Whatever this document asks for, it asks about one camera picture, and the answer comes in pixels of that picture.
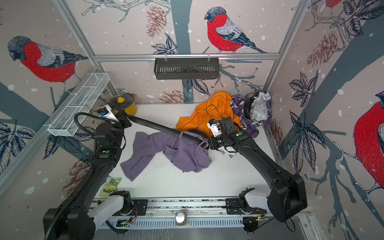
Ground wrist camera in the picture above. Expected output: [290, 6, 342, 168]
[207, 119, 222, 137]
[97, 105, 118, 121]

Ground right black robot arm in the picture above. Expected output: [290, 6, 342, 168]
[207, 118, 308, 223]

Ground purple camouflage trousers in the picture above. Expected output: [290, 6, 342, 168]
[230, 90, 272, 138]

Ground green snack wrapper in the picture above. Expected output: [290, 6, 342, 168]
[99, 177, 122, 198]

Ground lavender purple trousers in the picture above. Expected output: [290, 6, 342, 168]
[121, 132, 212, 181]

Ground yellow pot with lid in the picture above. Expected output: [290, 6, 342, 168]
[109, 93, 137, 116]

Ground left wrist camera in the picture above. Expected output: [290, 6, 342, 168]
[97, 105, 118, 121]

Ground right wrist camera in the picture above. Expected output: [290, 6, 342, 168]
[207, 119, 222, 137]

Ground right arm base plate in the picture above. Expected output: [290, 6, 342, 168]
[222, 198, 268, 215]

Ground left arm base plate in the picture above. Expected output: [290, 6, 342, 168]
[119, 199, 148, 217]

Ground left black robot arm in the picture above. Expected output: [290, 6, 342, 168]
[43, 111, 132, 240]

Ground black hanging basket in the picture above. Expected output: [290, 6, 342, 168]
[154, 58, 219, 80]

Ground orange trousers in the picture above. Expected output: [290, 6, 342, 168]
[177, 91, 241, 137]

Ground white wire mesh shelf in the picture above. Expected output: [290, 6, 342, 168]
[48, 73, 110, 137]

